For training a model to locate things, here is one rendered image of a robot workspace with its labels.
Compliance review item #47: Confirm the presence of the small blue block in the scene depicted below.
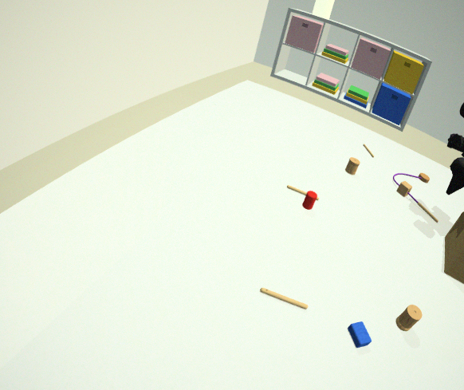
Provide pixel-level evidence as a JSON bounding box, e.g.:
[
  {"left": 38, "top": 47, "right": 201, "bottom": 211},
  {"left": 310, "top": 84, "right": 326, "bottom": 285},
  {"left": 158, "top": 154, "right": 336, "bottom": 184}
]
[{"left": 348, "top": 321, "right": 372, "bottom": 348}]

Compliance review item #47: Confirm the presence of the red cylinder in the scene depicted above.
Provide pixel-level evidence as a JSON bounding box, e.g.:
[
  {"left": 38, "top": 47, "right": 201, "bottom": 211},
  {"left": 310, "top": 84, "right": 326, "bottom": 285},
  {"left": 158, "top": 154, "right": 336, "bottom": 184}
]
[{"left": 302, "top": 191, "right": 317, "bottom": 210}]

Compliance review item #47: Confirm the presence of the tan wooden cylinder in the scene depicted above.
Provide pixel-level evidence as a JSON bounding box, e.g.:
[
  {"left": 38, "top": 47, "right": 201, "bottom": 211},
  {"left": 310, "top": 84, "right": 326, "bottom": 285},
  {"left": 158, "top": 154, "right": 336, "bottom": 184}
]
[{"left": 345, "top": 157, "right": 360, "bottom": 175}]

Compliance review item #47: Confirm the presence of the round wooden button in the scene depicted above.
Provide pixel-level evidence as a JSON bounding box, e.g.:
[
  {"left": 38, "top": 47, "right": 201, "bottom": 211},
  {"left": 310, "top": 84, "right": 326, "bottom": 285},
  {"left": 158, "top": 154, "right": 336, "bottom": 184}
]
[{"left": 419, "top": 173, "right": 430, "bottom": 183}]

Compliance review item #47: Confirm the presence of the brown wooden cylinder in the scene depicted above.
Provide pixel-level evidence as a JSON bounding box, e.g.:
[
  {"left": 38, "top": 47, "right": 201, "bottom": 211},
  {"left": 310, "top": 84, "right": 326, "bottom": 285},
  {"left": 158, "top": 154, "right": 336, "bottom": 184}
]
[{"left": 395, "top": 305, "right": 423, "bottom": 331}]

